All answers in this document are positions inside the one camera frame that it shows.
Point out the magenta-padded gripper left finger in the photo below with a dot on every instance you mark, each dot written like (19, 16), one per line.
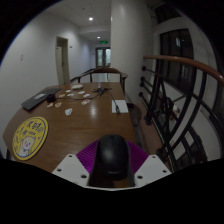
(70, 170)

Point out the black closed laptop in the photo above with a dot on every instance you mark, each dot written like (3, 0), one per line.
(38, 98)

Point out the white notepad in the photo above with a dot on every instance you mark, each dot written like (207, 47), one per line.
(122, 106)

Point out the green exit sign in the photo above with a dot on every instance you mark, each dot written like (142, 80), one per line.
(104, 42)

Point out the dark window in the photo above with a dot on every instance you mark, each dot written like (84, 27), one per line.
(176, 53)

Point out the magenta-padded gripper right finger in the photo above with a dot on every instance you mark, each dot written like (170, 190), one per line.
(153, 170)

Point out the black computer mouse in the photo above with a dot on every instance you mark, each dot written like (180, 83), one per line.
(112, 156)

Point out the flat white box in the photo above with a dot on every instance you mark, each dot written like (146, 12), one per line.
(77, 86)

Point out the white side door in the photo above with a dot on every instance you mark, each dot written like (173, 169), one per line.
(62, 60)

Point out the glass double door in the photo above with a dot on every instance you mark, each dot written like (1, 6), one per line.
(103, 57)

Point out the wooden armchair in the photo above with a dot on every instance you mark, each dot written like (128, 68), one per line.
(103, 70)

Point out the black pen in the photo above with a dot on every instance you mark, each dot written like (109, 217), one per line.
(117, 108)

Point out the black railing with wooden handrail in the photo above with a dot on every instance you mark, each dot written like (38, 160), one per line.
(186, 61)

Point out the small red and white card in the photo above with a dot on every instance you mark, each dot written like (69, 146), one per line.
(86, 102)

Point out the small black box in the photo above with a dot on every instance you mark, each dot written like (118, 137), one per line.
(51, 98)

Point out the round yellow printed mouse pad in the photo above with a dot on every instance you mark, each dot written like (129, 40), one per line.
(30, 138)

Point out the beige sticker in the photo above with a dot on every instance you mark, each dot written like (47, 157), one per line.
(50, 105)

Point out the orange sticker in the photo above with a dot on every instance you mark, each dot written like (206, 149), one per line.
(58, 104)

